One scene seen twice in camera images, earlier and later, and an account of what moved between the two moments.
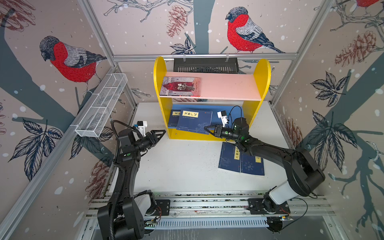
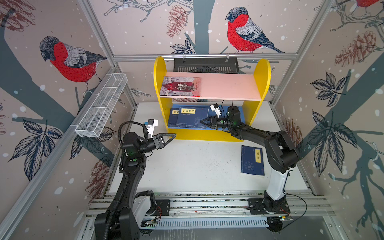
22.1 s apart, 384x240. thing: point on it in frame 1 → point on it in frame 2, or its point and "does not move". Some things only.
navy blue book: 253,164 does not move
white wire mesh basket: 95,120 does not move
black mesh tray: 206,65 does not move
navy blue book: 194,120 → 173,118
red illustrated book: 181,86 does not move
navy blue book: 230,157 → 190,117
